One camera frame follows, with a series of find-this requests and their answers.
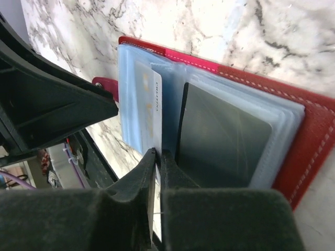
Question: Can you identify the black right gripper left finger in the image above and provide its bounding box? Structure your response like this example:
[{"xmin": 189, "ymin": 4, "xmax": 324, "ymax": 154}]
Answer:
[{"xmin": 1, "ymin": 149, "xmax": 156, "ymax": 250}]

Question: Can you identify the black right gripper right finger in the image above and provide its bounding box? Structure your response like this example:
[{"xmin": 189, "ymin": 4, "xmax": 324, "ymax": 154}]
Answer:
[{"xmin": 161, "ymin": 150, "xmax": 305, "ymax": 250}]

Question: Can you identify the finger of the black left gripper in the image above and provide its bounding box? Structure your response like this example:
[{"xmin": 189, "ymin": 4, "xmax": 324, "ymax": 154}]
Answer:
[{"xmin": 1, "ymin": 18, "xmax": 118, "ymax": 157}]

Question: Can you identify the dark grey credit card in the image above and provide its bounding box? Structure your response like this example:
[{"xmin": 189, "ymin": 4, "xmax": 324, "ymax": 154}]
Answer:
[{"xmin": 176, "ymin": 83, "xmax": 272, "ymax": 188}]

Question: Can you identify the red leather card holder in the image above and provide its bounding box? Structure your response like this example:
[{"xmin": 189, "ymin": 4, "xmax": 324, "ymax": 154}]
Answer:
[{"xmin": 92, "ymin": 37, "xmax": 334, "ymax": 208}]

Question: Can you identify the white credit card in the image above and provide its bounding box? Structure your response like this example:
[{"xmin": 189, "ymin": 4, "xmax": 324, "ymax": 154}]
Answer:
[{"xmin": 135, "ymin": 61, "xmax": 164, "ymax": 241}]

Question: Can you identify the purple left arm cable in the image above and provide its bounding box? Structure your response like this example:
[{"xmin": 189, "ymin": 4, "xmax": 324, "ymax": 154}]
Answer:
[{"xmin": 0, "ymin": 138, "xmax": 87, "ymax": 190}]

